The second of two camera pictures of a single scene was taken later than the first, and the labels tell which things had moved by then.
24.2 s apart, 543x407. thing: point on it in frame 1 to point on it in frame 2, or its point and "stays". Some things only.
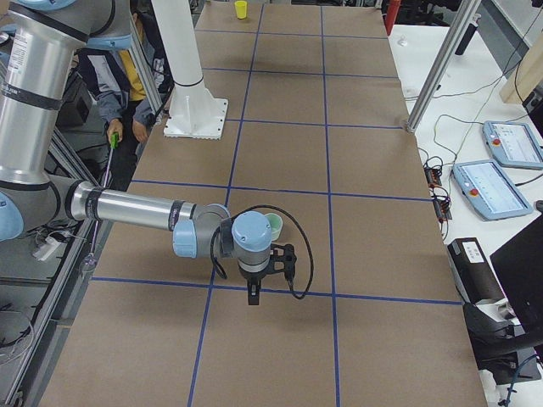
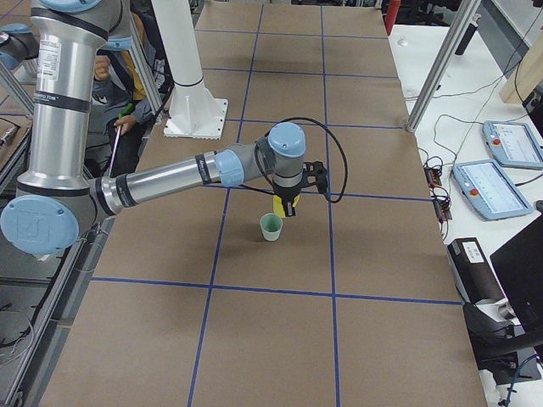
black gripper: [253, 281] to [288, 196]
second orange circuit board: [442, 205] stays
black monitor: [518, 264] stays
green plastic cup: [276, 223] stays
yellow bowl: [241, 8] to [277, 204]
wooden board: [526, 76] stays
